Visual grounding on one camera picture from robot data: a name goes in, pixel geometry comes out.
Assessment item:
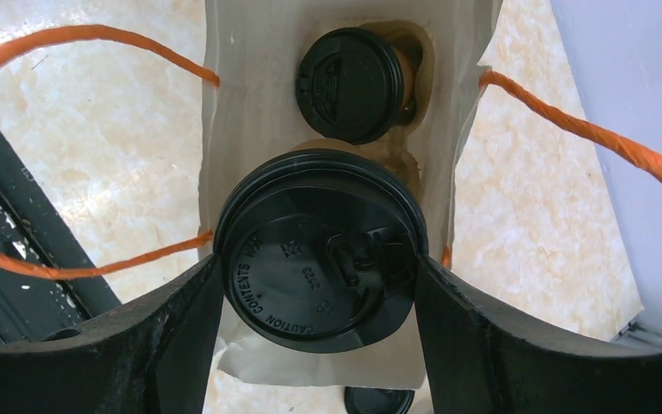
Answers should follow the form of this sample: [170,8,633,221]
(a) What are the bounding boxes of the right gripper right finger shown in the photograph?
[415,255,662,413]

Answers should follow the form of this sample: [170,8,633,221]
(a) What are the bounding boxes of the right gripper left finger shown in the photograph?
[0,255,223,413]

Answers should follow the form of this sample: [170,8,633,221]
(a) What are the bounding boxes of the black lid stack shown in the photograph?
[344,387,415,414]

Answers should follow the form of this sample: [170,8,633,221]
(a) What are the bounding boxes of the black cup lid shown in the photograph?
[213,149,428,354]
[295,27,403,145]

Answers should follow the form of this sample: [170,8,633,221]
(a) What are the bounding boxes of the paper takeout bag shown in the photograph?
[0,0,662,390]

